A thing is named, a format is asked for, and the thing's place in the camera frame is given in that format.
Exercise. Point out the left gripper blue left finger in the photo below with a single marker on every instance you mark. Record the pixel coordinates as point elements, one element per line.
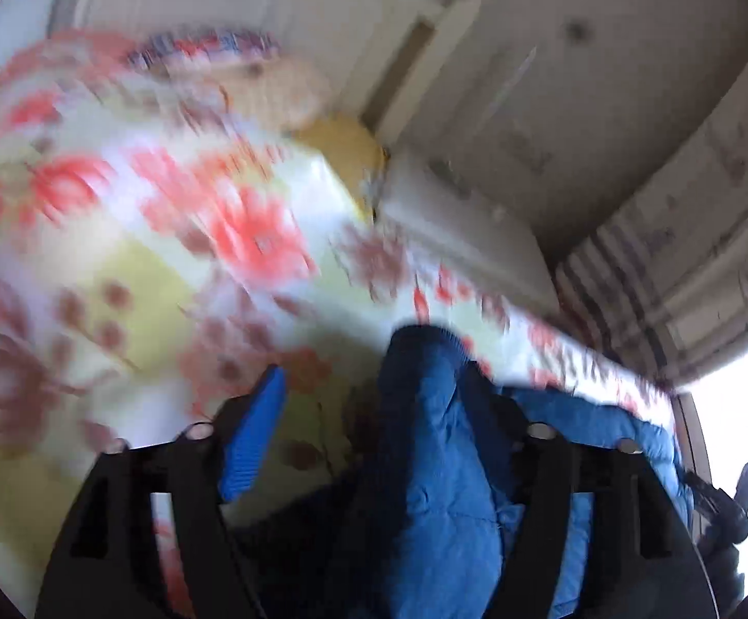
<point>246,425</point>

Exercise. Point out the blue puffer jacket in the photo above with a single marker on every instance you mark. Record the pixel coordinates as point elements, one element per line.
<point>434,516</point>

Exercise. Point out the striped patterned curtain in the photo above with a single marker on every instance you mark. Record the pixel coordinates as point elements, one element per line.
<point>662,286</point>

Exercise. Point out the peach textured pillow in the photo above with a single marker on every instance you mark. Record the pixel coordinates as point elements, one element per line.
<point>283,94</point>

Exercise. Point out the colourful patterned pillow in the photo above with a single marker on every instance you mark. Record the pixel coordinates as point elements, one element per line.
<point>197,48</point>

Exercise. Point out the yellow pillow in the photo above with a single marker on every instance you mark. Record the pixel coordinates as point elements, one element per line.
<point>354,154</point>

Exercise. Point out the wall socket panel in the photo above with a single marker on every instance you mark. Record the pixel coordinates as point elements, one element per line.
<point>526,152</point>

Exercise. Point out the slim white desk lamp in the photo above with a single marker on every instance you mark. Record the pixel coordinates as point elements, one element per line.
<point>478,105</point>

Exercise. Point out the white bedside table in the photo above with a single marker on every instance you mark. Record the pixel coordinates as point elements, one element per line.
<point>484,241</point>

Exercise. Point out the white wooden headboard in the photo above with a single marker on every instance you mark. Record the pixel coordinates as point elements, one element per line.
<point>381,56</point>

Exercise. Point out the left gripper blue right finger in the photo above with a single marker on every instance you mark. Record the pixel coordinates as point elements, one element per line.
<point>509,425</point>

